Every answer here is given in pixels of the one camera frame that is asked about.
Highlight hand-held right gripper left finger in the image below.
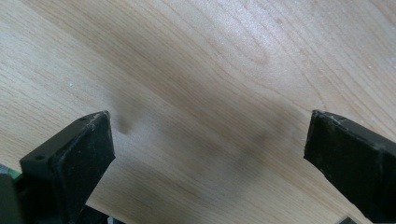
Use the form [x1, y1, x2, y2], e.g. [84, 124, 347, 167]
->
[19, 110, 117, 224]

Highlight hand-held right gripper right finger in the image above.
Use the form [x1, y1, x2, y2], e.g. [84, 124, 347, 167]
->
[304, 109, 396, 224]

